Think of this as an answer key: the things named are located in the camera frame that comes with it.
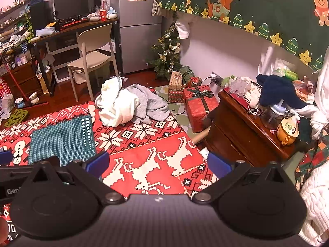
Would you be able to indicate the clear bottle blue lid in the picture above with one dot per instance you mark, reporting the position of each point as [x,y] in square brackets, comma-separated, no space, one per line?
[272,115]

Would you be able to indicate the white drawer unit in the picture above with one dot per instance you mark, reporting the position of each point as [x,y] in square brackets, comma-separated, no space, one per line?
[64,46]

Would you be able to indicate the light blue folded cloth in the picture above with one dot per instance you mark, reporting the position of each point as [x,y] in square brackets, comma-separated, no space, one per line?
[45,32]

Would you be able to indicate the beige plastic chair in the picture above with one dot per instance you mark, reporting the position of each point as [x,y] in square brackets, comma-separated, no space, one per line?
[90,59]

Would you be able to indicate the plaid patchwork cloth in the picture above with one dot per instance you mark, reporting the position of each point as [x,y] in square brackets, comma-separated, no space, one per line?
[316,159]

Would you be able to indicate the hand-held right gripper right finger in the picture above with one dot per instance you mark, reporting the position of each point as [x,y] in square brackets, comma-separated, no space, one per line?
[218,165]

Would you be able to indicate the large red gift box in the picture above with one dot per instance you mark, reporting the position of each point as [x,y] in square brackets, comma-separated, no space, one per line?
[200,105]

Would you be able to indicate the green tissue pack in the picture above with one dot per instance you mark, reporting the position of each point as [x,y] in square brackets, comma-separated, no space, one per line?
[287,74]

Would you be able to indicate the red lit keyboard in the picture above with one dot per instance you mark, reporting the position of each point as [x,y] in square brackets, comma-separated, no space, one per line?
[74,23]

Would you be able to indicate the white storage bag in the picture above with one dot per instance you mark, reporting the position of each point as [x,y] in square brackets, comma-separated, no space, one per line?
[79,76]

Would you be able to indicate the red broom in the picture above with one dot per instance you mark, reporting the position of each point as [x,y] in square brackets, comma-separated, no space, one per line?
[11,78]

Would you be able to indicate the person's left hand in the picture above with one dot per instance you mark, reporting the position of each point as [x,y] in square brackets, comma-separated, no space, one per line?
[2,229]

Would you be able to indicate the yellow character jar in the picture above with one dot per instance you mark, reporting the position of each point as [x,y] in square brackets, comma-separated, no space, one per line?
[287,131]

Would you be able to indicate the green trash bin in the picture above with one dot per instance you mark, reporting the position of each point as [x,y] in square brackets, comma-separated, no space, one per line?
[102,72]

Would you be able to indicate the white hanging cloth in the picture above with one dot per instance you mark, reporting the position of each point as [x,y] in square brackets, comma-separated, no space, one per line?
[183,29]

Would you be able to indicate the black computer monitor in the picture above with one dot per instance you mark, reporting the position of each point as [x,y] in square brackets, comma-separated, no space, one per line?
[77,2]

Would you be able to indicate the grey sweatshirt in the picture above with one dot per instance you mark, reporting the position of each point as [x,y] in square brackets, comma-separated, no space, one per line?
[151,103]

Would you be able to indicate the green checkered rug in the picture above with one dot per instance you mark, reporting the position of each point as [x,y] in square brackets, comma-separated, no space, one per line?
[183,123]

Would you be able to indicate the green Christmas wall tapestry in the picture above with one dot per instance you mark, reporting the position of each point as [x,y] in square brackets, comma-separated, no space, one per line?
[257,5]

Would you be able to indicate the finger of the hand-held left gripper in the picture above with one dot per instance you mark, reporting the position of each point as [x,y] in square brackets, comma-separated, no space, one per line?
[15,171]
[5,157]

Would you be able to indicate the lime green plastic tray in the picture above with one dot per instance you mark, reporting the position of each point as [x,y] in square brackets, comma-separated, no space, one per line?
[16,117]

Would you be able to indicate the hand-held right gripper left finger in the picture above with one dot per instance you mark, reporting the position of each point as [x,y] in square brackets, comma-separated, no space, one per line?
[99,162]

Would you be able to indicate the navy knit hat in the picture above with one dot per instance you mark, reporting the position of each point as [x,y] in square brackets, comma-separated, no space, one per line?
[277,90]

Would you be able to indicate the green cutting mat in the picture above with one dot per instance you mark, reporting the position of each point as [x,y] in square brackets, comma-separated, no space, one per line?
[59,139]

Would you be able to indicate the white wall power adapter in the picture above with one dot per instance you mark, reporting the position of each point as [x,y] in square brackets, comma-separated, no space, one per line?
[214,77]

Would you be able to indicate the red paper cup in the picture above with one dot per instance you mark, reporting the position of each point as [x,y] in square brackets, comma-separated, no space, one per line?
[103,15]

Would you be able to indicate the red patterned blanket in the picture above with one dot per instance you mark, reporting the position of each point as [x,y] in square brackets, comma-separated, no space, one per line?
[154,164]

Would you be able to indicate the cluttered wall shelf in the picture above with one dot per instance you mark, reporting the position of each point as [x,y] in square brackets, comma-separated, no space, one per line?
[15,18]

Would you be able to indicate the wooden nightstand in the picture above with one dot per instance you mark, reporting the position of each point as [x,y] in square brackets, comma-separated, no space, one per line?
[231,123]

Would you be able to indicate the kraft patterned gift box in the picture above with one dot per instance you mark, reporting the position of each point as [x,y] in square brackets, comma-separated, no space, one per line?
[175,81]

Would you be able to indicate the silver refrigerator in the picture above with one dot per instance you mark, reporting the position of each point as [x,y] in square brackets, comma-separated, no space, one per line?
[138,30]

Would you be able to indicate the dark wooden desk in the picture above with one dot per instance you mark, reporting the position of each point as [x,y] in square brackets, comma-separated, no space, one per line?
[102,23]

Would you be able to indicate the white draped cloth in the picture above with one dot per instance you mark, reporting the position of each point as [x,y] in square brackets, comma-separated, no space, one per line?
[321,95]

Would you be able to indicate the white knit vest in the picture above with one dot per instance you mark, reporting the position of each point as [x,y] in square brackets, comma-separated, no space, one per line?
[113,108]

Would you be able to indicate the blue white ceramic pot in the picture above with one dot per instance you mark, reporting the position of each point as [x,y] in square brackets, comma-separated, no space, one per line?
[19,103]

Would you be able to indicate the black computer tower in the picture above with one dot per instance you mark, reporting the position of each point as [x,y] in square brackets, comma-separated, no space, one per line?
[41,18]

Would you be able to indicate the green gift box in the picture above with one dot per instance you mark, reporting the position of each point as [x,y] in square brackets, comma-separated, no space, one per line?
[187,73]

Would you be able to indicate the small red gift box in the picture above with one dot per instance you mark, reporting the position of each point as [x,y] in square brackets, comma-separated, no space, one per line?
[195,81]

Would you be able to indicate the small Christmas tree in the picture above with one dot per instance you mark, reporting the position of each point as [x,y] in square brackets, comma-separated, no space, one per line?
[165,54]

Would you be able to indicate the red dotted gift box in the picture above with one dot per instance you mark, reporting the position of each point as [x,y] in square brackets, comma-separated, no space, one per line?
[175,96]

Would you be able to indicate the brown wooden drawer cabinet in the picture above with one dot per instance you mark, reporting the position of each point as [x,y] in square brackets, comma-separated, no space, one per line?
[20,79]

